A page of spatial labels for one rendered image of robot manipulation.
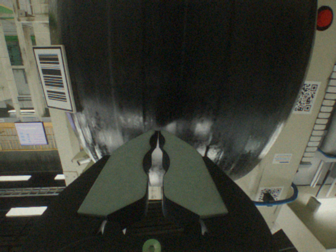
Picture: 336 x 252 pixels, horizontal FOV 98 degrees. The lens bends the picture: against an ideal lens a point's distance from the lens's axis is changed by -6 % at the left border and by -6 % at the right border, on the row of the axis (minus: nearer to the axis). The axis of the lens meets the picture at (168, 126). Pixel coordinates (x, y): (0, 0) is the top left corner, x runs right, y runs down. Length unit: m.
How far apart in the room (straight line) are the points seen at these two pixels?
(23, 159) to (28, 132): 9.17
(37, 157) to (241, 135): 12.97
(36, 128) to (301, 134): 4.33
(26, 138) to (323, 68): 4.62
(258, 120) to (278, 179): 0.38
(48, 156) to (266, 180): 12.47
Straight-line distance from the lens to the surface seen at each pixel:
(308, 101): 0.48
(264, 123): 0.18
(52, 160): 12.69
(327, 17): 0.47
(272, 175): 0.52
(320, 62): 0.48
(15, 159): 13.92
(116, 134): 0.16
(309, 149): 0.56
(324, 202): 0.92
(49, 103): 0.20
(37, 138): 4.45
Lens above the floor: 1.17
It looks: 20 degrees up
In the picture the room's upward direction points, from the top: 178 degrees counter-clockwise
